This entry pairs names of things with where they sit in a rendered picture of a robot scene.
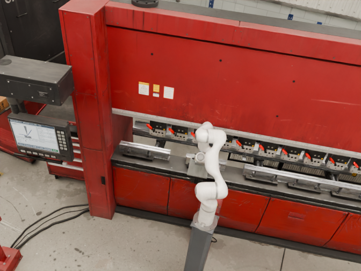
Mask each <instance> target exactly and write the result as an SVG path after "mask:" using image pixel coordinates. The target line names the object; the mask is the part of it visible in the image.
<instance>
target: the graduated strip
mask: <svg viewBox="0 0 361 271"><path fill-rule="evenodd" d="M112 111H116V112H122V113H127V114H132V115H137V116H143V117H149V118H155V119H160V120H166V121H170V122H175V123H181V124H187V125H193V126H199V127H201V126H202V124H197V123H192V122H186V121H182V120H176V119H171V118H165V117H159V116H153V115H148V114H144V113H138V112H132V111H126V110H120V109H115V108H112ZM213 129H217V130H223V131H225V132H231V133H237V134H242V135H247V136H252V137H258V138H264V139H270V140H275V141H281V142H286V143H290V144H296V145H302V146H308V147H314V148H319V149H325V150H329V151H334V152H340V153H346V154H352V155H357V156H361V153H357V152H351V151H345V150H342V149H336V148H330V147H324V146H319V145H313V144H307V143H303V142H297V141H291V140H286V139H280V138H274V137H268V136H265V135H259V134H253V133H248V132H242V131H236V130H230V129H224V128H220V127H215V126H213Z"/></svg>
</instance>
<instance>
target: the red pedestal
mask: <svg viewBox="0 0 361 271"><path fill-rule="evenodd" d="M22 257H23V256H22V255H21V253H20V251H19V250H18V249H14V248H9V247H5V246H2V247H1V245H0V271H15V269H16V267H17V266H18V264H19V262H20V261H21V259H22Z"/></svg>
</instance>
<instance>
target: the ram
mask: <svg viewBox="0 0 361 271"><path fill-rule="evenodd" d="M107 41H108V50H109V68H110V85H111V103H112V108H115V109H120V110H126V111H132V112H138V113H144V114H148V115H153V116H159V117H165V118H171V119H176V120H182V121H186V122H192V123H197V124H203V123H204V122H210V123H211V124H212V125H213V126H215V127H220V128H224V129H230V130H236V131H242V132H248V133H253V134H259V135H263V136H268V137H274V138H280V139H286V140H291V141H297V142H303V143H307V144H313V145H319V146H324V147H330V148H336V149H342V150H345V151H351V152H357V153H361V65H354V64H350V63H344V62H337V61H331V60H324V59H318V58H311V57H307V56H301V55H294V54H287V53H281V52H274V51H267V50H263V49H257V48H250V47H244V46H237V45H231V44H224V43H220V42H213V41H207V40H200V39H193V38H187V37H180V36H176V35H170V34H163V33H157V32H150V31H144V30H137V29H133V28H126V27H120V26H113V25H108V26H107ZM139 82H143V83H149V95H144V94H139ZM154 84H156V85H160V89H159V92H155V91H153V87H154ZM164 86H166V87H172V88H174V98H173V99H168V98H163V93H164ZM153 93H157V94H159V97H156V96H153ZM112 113H114V114H118V115H123V116H129V117H135V118H141V119H146V120H152V121H156V122H161V123H167V124H173V125H179V126H185V127H190V128H194V129H198V128H200V127H199V126H193V125H187V124H181V123H175V122H170V121H166V120H160V119H155V118H149V117H143V116H137V115H132V114H127V113H122V112H116V111H112ZM224 132H225V131H224ZM225 134H228V135H232V136H238V137H244V138H249V139H255V140H261V141H267V142H272V143H276V144H282V145H288V146H293V147H299V148H305V149H310V150H314V151H320V152H326V153H331V154H337V155H343V156H348V157H352V158H358V159H361V156H357V155H352V154H346V153H340V152H334V151H329V150H325V149H319V148H314V147H308V146H302V145H296V144H290V143H286V142H281V141H275V140H270V139H264V138H258V137H252V136H248V135H242V134H237V133H231V132H225Z"/></svg>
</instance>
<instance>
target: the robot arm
mask: <svg viewBox="0 0 361 271"><path fill-rule="evenodd" d="M194 137H195V139H196V141H198V148H199V149H200V150H201V151H203V152H205V153H206V154H204V153H202V152H199V153H197V154H196V156H195V158H192V159H193V160H194V161H196V162H197V163H204V164H205V168H206V171H207V172H208V173H209V174H210V175H211V176H213V177H214V179H215V182H200V183H198V184H197V185H196V187H195V189H194V191H195V195H196V197H197V199H198V200H199V201H200V202H201V205H200V210H199V211H198V212H196V213H195V215H194V217H193V222H194V225H195V226H196V227H197V228H198V229H200V230H202V231H211V230H213V229H215V227H216V226H217V223H218V220H217V218H216V216H215V212H216V207H217V204H218V202H217V200H216V199H223V198H225V197H226V196H227V195H228V188H227V185H226V183H225V181H224V180H223V178H222V176H221V173H220V170H219V151H220V149H221V147H222V146H223V145H224V144H225V142H226V139H227V137H226V134H225V132H224V131H223V130H217V129H213V125H212V124H211V123H210V122H204V123H203V124H202V126H201V127H200V128H198V129H197V130H196V132H195V134H194ZM209 143H213V146H212V147H211V146H210V145H209Z"/></svg>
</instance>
